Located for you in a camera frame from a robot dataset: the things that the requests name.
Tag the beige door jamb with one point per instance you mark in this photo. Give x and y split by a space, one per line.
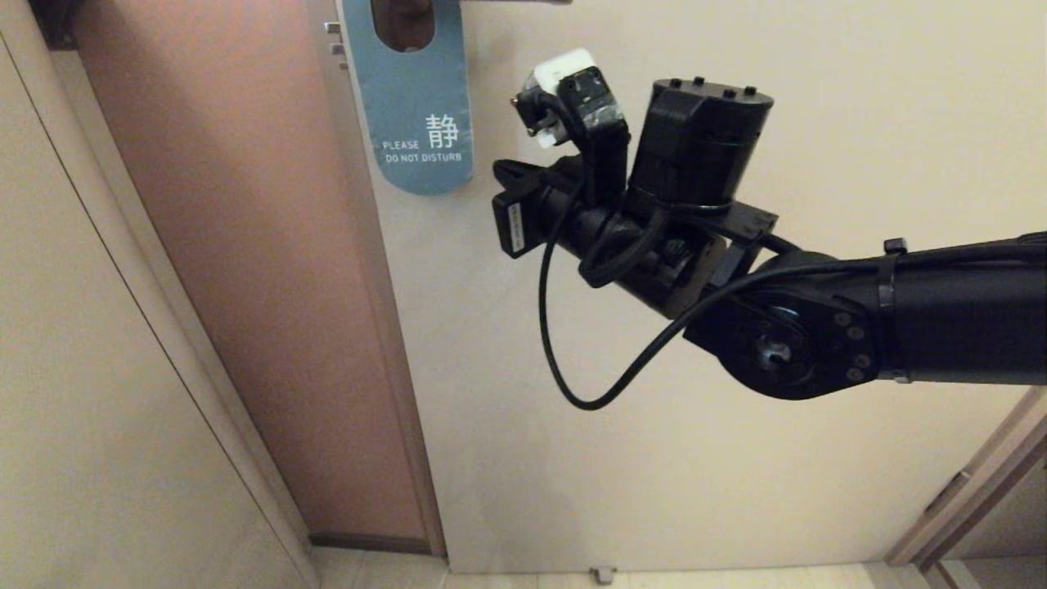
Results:
184 327

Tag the white and blue door hanger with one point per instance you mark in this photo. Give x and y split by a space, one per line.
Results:
413 98

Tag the small grey floor doorstop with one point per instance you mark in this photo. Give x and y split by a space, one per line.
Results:
603 574

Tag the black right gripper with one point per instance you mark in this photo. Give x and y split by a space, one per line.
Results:
536 233

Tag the white room door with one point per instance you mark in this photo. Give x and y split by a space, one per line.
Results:
572 474

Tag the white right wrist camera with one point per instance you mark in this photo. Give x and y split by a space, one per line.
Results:
556 74

